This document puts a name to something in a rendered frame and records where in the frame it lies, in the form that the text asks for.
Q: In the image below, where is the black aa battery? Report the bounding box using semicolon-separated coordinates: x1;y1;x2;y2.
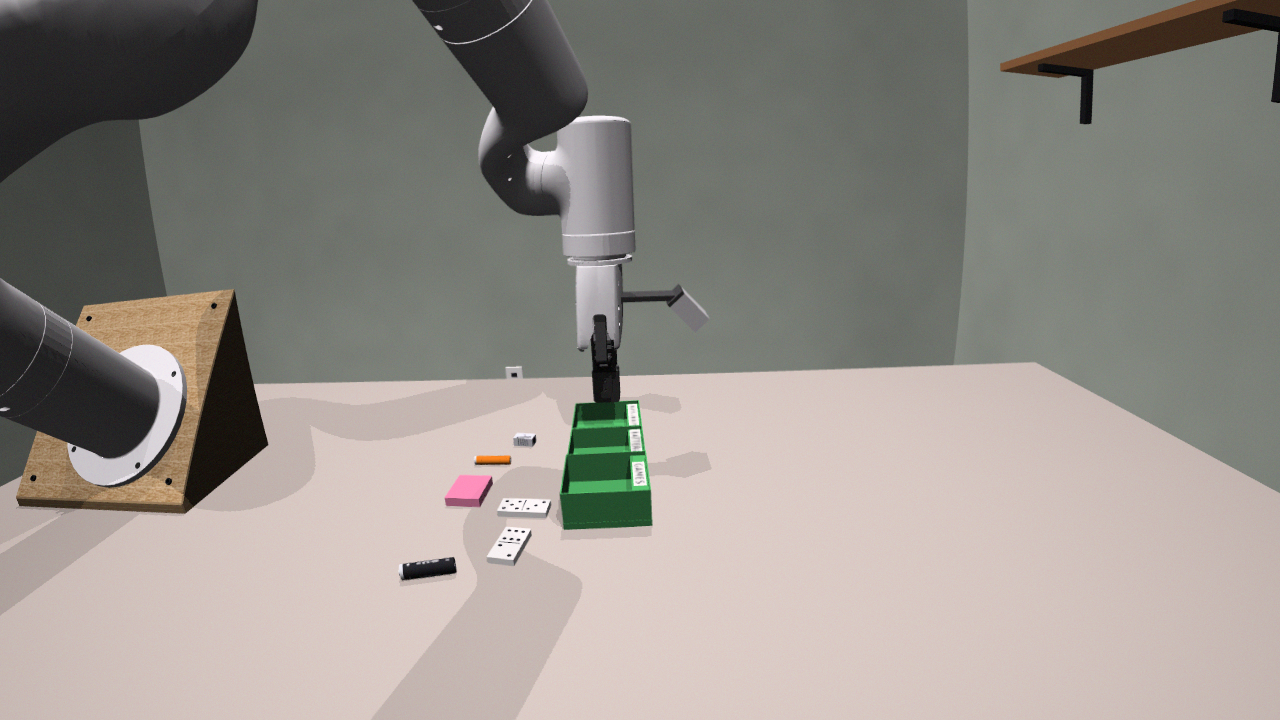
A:
398;557;457;580

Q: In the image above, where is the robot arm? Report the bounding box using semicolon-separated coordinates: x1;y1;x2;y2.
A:
0;0;636;488

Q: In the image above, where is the white domino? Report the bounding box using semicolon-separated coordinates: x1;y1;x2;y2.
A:
486;527;532;566
497;498;550;518

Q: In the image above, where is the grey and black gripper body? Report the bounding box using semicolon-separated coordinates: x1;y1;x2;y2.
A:
568;255;632;352

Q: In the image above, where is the green three-compartment bin rack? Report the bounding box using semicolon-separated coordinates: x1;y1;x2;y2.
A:
561;400;653;530

